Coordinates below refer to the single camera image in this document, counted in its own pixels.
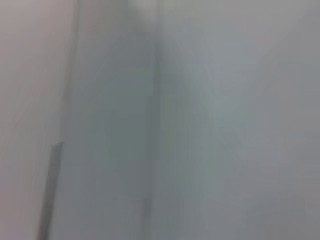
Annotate thin black corner strip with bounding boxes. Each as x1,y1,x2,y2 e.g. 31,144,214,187
37,141,65,240

